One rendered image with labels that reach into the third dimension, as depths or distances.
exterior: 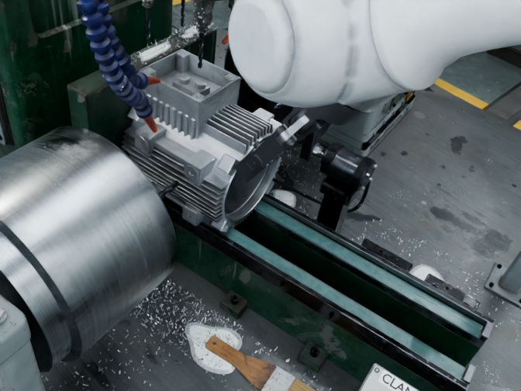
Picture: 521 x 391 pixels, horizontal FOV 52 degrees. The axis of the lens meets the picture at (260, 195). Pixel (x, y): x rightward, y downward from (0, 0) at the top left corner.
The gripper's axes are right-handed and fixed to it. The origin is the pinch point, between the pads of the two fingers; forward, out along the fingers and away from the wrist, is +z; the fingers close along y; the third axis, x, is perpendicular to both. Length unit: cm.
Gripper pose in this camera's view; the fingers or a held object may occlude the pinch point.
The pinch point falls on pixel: (255, 161)
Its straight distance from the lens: 75.2
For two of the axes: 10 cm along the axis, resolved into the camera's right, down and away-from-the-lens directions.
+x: 6.5, 7.6, 0.5
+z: -5.2, 4.0, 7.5
